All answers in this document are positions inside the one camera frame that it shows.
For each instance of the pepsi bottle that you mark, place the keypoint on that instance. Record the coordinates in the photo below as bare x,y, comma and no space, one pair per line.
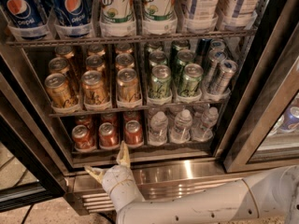
73,17
25,14

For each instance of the right water bottle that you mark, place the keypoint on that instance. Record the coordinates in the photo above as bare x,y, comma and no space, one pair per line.
202,130

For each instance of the left white labelled bottle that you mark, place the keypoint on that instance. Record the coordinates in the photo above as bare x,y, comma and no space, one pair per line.
199,15

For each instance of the second row green can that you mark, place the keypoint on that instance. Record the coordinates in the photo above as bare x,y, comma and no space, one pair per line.
157,57
184,57

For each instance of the white labelled bottle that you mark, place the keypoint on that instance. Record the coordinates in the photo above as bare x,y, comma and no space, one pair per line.
199,15
235,14

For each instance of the front right orange can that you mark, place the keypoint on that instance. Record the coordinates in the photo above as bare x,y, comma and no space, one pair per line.
128,85

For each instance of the blue can behind glass door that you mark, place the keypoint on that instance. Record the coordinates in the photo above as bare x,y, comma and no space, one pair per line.
291,119

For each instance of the top wire shelf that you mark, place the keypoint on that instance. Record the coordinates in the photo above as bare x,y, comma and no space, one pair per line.
124,39

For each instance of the second row orange can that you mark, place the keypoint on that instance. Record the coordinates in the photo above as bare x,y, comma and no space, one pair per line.
124,60
97,63
62,66

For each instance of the left water bottle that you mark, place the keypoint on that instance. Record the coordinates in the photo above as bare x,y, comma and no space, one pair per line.
158,129

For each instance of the second row middle orange can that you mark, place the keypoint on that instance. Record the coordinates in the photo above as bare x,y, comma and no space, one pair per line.
97,63

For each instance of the front silver slim can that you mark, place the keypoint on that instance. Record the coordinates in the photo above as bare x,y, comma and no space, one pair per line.
225,72

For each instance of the second row left green can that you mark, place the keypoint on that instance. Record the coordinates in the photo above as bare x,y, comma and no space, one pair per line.
157,57

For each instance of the second row right green can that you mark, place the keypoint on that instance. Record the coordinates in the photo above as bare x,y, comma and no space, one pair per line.
184,57

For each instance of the left Pepsi bottle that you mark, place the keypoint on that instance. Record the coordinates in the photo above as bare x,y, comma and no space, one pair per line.
25,14

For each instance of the second row right orange can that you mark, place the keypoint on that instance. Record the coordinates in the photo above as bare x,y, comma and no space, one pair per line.
124,60

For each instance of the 7up bottle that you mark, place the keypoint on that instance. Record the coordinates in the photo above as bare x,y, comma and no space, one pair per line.
117,18
159,15

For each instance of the middle water bottle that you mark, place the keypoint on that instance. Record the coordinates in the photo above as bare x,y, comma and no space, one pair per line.
180,132

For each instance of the right white labelled bottle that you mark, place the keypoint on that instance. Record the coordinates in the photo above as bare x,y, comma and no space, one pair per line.
235,14

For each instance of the front left green can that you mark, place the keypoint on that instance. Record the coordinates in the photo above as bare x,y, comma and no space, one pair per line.
159,83

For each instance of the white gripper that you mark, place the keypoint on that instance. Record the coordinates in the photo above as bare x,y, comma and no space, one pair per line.
114,175

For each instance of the right Pepsi bottle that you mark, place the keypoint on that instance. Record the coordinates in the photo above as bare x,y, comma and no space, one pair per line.
73,17

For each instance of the left 7UP bottle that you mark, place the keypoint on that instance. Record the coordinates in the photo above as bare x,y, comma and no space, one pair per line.
117,18

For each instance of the front left orange can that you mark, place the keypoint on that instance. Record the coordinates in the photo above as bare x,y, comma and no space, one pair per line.
60,92

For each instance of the red coke can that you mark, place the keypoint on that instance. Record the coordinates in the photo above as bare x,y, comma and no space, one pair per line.
133,133
108,136
83,138

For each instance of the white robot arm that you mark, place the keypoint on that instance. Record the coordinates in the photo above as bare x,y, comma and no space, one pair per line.
270,193

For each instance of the water bottle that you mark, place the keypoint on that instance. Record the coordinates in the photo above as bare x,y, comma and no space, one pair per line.
202,130
180,132
158,129

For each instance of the right 7UP bottle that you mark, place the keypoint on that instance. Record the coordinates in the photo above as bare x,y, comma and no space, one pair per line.
159,15

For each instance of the front right green can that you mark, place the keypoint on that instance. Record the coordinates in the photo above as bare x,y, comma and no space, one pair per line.
190,80

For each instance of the front middle orange can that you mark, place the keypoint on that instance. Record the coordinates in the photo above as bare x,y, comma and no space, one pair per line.
95,88

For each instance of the second row left orange can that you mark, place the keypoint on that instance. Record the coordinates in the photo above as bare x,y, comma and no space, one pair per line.
62,66

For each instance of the silver slim can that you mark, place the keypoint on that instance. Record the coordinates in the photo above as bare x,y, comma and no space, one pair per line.
214,57
225,72

